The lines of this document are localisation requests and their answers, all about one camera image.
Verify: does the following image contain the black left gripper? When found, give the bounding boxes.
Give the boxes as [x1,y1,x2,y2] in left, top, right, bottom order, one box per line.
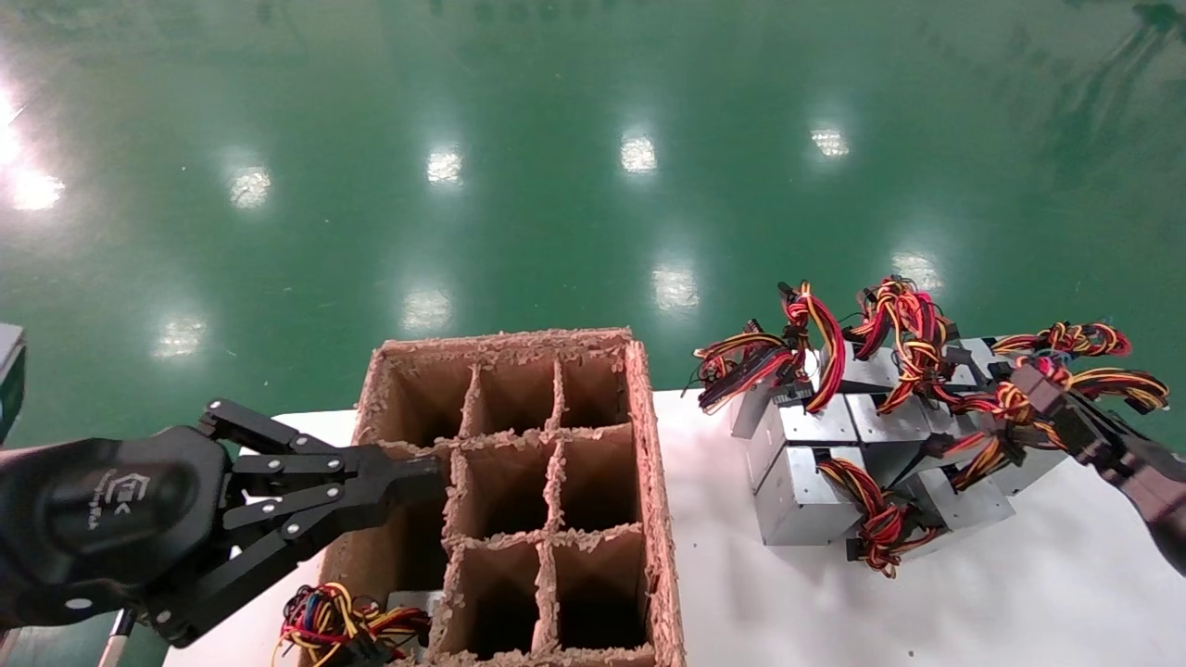
[0,400,448,648]

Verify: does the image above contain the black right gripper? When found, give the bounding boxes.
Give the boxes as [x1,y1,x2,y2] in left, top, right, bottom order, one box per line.
[1012,364,1186,575]

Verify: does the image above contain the white pole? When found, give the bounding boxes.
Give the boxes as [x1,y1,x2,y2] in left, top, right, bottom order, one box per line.
[97,607,140,667]

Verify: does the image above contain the brown cardboard divider box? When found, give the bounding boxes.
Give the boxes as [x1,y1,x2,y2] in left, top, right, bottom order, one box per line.
[296,326,687,667]

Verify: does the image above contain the power supply with multicoloured wires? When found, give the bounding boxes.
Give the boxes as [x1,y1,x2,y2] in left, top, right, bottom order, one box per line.
[271,582,436,667]

